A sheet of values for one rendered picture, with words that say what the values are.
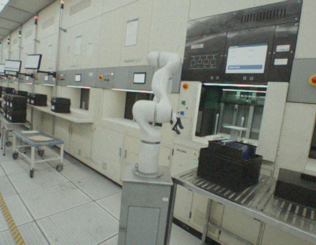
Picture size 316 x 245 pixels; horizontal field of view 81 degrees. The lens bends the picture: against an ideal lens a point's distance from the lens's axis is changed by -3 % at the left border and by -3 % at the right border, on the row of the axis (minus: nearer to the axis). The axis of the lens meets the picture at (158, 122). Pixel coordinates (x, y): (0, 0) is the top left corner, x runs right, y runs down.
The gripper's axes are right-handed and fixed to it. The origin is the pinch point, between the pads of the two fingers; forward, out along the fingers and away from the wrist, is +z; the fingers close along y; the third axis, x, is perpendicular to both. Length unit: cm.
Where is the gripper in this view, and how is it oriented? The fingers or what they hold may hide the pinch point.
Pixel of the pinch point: (179, 129)
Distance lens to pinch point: 150.7
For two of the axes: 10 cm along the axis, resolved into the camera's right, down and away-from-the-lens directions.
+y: 3.0, -6.3, -7.1
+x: 8.4, -1.8, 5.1
